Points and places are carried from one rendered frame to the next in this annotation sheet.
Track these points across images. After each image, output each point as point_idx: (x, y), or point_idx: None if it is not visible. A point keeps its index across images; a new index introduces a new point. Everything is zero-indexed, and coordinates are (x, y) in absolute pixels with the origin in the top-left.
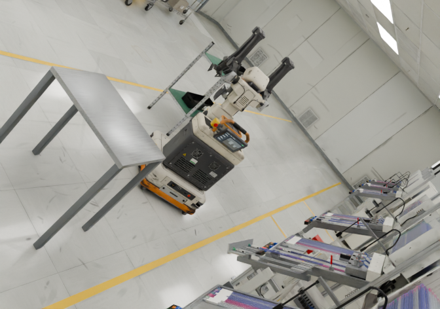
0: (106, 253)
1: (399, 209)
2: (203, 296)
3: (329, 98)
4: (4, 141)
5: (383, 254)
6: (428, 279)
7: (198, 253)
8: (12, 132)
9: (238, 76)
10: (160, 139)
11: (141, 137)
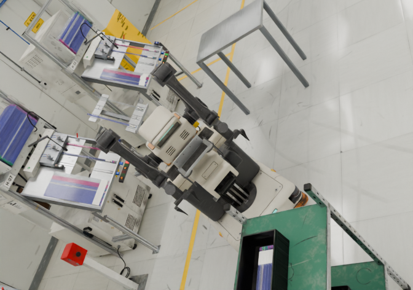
0: (230, 124)
1: None
2: (150, 75)
3: None
4: (317, 67)
5: (16, 192)
6: (55, 42)
7: (192, 215)
8: (325, 70)
9: (183, 114)
10: (275, 177)
11: (211, 47)
